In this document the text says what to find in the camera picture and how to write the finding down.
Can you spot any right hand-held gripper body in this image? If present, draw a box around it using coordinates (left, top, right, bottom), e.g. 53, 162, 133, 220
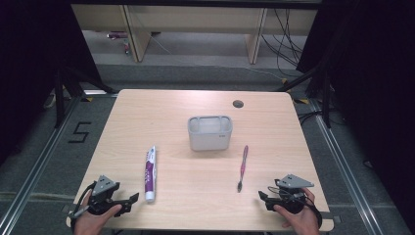
269, 173, 315, 215

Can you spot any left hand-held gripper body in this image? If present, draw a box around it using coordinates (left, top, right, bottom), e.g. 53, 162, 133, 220
86, 174, 127, 216

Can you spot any white and purple toothpaste tube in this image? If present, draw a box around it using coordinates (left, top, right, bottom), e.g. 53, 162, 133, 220
144, 145, 158, 204

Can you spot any pink toothbrush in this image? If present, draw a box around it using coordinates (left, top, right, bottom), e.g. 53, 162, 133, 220
237, 145, 250, 194

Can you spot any grey plastic holder box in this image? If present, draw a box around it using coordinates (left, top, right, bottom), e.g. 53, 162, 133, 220
187, 115, 234, 152

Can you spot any person's right hand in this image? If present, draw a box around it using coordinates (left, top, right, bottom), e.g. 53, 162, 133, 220
273, 187, 322, 235

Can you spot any person's left hand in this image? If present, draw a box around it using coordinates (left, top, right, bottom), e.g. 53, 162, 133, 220
72, 195, 123, 235

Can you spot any black metal stand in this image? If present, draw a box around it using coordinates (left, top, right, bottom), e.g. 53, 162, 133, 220
275, 60, 335, 129
53, 64, 119, 129

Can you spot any black curtain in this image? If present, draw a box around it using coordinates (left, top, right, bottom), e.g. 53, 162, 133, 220
0, 0, 103, 165
296, 0, 415, 226

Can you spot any pink object on floor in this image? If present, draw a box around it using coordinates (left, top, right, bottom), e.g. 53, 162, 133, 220
107, 30, 129, 40

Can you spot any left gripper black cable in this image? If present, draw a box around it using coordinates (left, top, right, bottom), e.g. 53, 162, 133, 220
69, 181, 98, 231

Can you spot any aluminium floor rail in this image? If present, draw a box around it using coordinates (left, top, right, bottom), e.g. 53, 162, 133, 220
0, 96, 82, 235
308, 97, 386, 235

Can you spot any black floor cable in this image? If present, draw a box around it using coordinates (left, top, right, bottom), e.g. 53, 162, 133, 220
297, 109, 347, 127

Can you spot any bundle of black cables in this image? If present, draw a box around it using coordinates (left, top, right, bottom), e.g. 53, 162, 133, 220
260, 8, 305, 78

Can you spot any light wooden desk frame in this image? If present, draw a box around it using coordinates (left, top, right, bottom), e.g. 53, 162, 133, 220
70, 3, 319, 65

